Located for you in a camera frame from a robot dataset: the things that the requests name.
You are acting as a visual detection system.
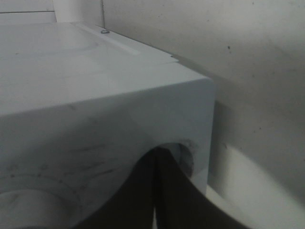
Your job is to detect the round white door button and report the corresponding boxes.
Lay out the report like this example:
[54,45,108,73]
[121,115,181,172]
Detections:
[158,139,194,178]

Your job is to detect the lower white timer knob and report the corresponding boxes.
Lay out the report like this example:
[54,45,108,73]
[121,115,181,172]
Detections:
[0,189,81,229]

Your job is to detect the white microwave oven body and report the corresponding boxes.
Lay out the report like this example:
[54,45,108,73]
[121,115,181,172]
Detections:
[0,22,215,222]

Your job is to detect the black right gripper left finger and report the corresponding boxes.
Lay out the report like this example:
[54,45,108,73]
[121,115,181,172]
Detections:
[74,149,156,229]

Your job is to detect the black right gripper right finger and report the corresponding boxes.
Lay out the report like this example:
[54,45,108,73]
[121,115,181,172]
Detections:
[154,147,246,229]

